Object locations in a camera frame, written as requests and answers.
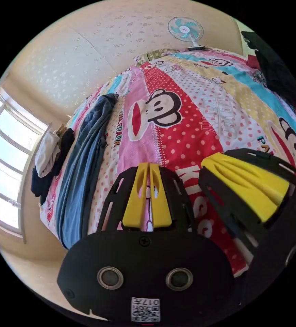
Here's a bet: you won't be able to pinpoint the bed with cartoon print quilt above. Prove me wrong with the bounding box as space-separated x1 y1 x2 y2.
39 48 296 279

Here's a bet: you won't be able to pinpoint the white fan with teal blades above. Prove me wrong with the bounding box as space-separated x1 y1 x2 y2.
167 17 206 50

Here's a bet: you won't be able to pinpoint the pile of black red clothes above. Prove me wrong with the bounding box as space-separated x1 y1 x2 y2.
241 30 296 121

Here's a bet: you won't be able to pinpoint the pile of black white clothes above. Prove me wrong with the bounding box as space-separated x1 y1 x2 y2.
30 124 76 205

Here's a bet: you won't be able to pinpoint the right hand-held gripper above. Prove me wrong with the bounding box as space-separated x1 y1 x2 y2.
198 147 296 307

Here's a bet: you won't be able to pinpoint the patterned pillow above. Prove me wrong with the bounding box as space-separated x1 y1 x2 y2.
134 48 189 67

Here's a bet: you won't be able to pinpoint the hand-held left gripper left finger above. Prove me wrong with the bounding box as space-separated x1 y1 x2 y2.
122 163 149 227

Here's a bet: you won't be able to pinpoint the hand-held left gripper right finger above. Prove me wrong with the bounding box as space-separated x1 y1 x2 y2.
149 163 173 228

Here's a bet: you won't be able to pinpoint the window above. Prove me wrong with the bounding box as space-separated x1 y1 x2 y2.
0 88 52 244

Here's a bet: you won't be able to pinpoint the blue jeans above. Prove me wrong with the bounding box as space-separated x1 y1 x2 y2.
55 93 119 250

